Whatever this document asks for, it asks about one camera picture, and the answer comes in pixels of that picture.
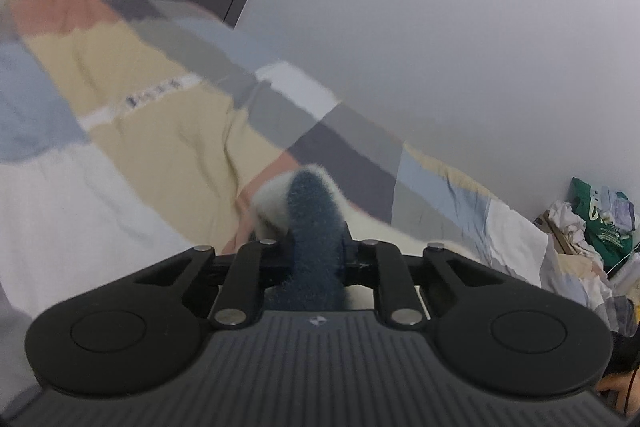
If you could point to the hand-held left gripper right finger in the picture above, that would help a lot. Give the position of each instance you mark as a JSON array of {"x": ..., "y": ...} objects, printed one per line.
[{"x": 357, "y": 257}]

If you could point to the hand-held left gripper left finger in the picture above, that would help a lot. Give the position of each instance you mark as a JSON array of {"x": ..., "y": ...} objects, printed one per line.
[{"x": 277, "y": 257}]

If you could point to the cream sweater with blue stripes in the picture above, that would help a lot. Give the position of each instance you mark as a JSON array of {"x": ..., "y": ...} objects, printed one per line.
[{"x": 315, "y": 227}]

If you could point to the pile of white clothes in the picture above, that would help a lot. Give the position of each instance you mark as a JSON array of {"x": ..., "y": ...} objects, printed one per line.
[{"x": 570, "y": 227}]

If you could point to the person's right hand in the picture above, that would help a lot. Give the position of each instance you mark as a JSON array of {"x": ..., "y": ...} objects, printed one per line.
[{"x": 612, "y": 389}]

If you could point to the patchwork quilt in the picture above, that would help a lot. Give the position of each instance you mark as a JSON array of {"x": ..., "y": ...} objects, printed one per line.
[{"x": 165, "y": 147}]

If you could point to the cardboard box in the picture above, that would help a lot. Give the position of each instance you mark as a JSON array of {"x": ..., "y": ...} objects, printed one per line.
[{"x": 547, "y": 232}]

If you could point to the green plastic bag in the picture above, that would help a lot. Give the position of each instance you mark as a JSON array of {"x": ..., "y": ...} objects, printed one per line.
[{"x": 607, "y": 232}]

